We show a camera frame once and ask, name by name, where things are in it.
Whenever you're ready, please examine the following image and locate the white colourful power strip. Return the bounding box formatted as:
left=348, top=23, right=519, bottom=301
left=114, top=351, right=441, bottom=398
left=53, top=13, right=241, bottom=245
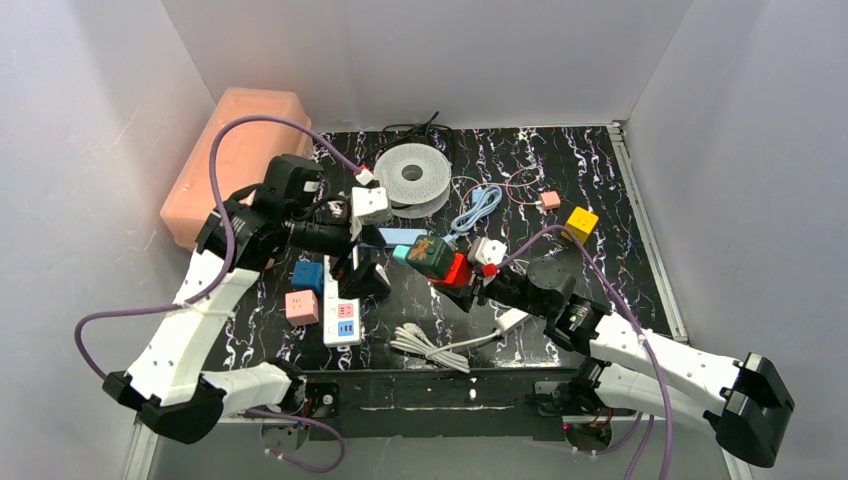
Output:
left=322, top=256, right=362, bottom=349

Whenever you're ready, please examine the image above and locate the white small power strip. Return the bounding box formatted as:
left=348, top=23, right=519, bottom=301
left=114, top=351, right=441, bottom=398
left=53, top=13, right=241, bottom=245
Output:
left=495, top=308, right=532, bottom=337

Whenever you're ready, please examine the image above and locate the light blue power strip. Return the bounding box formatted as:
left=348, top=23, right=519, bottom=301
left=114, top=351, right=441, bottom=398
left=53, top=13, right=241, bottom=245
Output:
left=378, top=227, right=428, bottom=248

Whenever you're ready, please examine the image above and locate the blue cube adapter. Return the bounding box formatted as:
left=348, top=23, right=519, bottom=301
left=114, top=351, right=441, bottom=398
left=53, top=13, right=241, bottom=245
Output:
left=290, top=260, right=324, bottom=298

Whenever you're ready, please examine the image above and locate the green cube adapter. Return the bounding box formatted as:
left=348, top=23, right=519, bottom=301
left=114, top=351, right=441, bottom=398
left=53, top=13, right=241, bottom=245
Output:
left=405, top=235, right=455, bottom=279

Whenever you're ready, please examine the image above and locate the white plug with cable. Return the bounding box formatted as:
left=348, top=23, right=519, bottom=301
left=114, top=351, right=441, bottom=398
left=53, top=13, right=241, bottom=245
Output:
left=389, top=323, right=501, bottom=374

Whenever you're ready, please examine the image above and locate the pink cube adapter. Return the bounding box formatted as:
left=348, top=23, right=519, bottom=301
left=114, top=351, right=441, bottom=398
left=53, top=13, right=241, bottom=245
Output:
left=284, top=290, right=320, bottom=327

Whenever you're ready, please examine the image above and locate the white yellow cube adapter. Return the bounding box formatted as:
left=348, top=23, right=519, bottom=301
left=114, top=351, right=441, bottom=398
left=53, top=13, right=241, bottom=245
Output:
left=561, top=206, right=599, bottom=245

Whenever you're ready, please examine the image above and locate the red cube adapter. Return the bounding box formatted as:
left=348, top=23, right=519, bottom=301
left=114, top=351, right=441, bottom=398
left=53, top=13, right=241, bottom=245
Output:
left=428, top=253, right=473, bottom=288

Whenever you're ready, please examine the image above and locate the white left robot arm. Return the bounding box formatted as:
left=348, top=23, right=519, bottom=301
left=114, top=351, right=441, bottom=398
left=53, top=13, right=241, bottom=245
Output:
left=102, top=154, right=390, bottom=444

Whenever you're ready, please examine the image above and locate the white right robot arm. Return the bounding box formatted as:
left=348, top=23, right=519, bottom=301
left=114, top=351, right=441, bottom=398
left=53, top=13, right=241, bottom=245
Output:
left=453, top=256, right=796, bottom=468

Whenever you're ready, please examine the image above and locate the teal usb charger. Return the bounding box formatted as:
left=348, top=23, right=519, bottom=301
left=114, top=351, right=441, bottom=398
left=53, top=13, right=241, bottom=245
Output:
left=392, top=245, right=410, bottom=266

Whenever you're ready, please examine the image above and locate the pink translucent storage box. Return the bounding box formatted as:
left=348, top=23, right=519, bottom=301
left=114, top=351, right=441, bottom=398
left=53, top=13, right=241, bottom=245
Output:
left=160, top=87, right=313, bottom=251

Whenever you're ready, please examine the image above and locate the small pink usb charger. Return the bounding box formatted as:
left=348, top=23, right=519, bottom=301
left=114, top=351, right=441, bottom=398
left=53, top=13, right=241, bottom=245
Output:
left=537, top=190, right=562, bottom=212

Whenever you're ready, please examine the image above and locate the white perforated round speaker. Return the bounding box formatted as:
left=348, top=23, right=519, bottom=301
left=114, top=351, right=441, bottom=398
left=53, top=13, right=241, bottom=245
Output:
left=373, top=143, right=453, bottom=219

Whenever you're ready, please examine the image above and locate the light blue cable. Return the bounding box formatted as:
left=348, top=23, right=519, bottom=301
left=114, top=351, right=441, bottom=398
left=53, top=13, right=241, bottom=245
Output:
left=443, top=184, right=505, bottom=250

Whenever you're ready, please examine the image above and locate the black cable behind speaker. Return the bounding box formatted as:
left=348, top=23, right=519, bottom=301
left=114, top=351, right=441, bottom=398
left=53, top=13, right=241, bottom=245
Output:
left=354, top=110, right=458, bottom=200

